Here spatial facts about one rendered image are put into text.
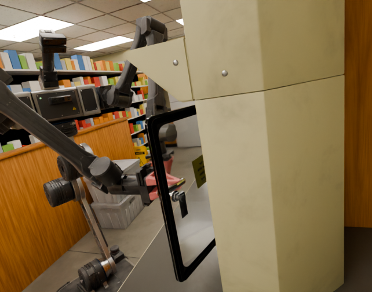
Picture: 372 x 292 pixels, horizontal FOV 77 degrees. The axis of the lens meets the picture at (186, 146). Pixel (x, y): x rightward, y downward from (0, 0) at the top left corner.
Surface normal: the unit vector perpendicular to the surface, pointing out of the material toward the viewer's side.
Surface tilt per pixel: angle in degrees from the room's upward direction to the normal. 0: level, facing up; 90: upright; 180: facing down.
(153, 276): 0
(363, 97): 90
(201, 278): 0
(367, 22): 90
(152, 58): 90
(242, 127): 90
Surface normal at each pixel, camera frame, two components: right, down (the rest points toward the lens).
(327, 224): 0.44, 0.15
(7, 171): 0.94, -0.07
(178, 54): -0.31, 0.28
